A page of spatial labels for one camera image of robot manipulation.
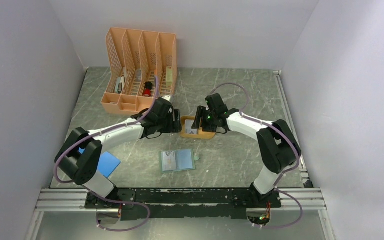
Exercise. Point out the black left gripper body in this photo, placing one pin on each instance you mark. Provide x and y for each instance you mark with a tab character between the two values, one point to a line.
167	124

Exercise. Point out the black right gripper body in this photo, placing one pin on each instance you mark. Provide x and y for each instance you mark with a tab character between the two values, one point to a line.
207	122

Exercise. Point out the yellow oval tray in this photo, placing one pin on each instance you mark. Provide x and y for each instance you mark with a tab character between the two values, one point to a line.
201	134

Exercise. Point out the white VIP credit card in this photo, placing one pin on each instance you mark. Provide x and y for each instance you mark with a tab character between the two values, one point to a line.
168	161

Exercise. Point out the light blue credit card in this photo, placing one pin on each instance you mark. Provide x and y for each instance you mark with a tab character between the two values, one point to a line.
185	159

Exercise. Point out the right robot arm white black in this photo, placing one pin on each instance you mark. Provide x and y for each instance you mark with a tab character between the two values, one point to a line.
278	147

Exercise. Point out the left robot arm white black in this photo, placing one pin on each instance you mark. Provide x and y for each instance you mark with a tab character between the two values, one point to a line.
105	138

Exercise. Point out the red black small bottle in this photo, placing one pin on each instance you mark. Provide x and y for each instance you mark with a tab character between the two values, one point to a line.
148	86

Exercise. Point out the pale green eraser box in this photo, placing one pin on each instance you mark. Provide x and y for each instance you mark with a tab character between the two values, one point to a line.
169	76

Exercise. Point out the grey white utility knife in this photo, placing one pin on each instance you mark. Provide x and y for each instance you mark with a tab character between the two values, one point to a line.
119	84

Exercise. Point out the peach plastic file organizer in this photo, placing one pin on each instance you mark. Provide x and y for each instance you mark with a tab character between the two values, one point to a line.
140	56

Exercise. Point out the blue notebook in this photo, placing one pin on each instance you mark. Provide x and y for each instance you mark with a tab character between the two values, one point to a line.
107	164

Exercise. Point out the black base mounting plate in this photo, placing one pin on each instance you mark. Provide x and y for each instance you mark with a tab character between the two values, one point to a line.
176	203

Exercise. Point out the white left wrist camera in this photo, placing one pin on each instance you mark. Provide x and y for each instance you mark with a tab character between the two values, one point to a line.
169	98

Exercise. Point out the aluminium rail frame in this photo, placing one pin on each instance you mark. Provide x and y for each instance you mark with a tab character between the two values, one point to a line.
60	213

